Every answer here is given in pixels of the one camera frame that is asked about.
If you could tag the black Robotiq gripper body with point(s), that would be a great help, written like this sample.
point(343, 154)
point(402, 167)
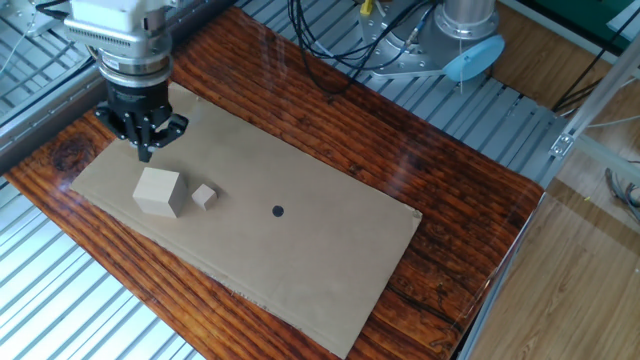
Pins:
point(137, 102)

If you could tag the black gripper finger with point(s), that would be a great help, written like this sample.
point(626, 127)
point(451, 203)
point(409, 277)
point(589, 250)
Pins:
point(142, 140)
point(172, 127)

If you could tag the large wooden block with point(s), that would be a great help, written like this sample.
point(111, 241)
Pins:
point(157, 192)

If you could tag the small wooden block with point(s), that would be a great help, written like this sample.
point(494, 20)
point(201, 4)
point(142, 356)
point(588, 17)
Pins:
point(204, 196)

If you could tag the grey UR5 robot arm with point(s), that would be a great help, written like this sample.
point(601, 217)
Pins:
point(465, 15)

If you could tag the black round mark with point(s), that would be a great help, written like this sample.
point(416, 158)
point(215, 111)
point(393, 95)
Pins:
point(278, 211)

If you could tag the brown cardboard sheet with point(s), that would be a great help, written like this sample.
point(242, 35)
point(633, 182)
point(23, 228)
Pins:
point(300, 260)

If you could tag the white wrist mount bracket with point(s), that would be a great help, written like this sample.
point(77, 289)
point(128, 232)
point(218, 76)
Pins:
point(110, 17)

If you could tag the grey aluminium table rail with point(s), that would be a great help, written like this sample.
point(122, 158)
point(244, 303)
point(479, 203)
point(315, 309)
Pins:
point(30, 135)

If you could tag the aluminium frame post with bracket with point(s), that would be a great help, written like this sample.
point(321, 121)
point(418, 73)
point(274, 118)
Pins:
point(600, 95)

